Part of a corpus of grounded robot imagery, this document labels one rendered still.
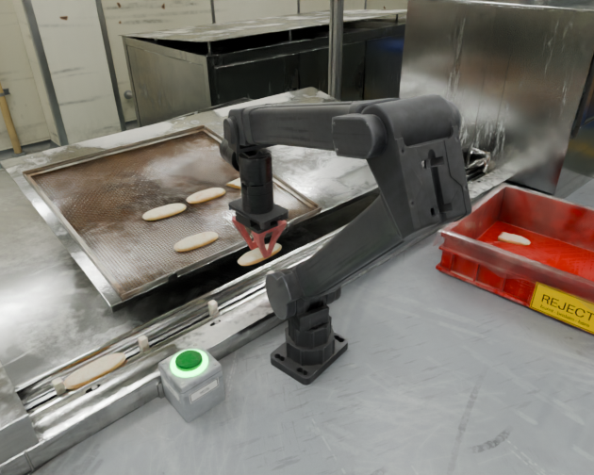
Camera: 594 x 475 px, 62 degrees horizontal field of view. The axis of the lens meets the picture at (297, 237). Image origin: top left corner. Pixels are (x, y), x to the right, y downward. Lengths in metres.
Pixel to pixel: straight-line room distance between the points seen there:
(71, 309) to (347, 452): 0.61
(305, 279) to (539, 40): 0.91
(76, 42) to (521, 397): 3.96
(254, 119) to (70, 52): 3.60
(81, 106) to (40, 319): 3.42
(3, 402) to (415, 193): 0.59
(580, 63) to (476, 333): 0.70
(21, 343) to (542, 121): 1.27
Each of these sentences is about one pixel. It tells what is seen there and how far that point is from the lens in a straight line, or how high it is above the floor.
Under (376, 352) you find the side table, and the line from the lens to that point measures 0.89.
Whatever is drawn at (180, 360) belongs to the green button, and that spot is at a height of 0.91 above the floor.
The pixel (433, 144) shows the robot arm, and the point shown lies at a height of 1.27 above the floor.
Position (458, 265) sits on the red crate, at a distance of 1.08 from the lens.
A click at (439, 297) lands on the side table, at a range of 1.03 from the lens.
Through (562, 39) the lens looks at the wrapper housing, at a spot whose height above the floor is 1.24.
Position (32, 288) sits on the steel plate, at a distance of 1.17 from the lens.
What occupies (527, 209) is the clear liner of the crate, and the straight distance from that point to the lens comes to 1.31.
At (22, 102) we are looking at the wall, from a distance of 4.57.
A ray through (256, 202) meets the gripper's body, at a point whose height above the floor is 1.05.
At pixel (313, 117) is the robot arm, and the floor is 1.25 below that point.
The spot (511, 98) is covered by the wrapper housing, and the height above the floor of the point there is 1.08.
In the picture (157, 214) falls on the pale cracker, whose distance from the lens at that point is 1.12.
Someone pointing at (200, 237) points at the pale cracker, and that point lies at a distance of 1.05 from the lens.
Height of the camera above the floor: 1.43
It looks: 31 degrees down
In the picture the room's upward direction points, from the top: 1 degrees counter-clockwise
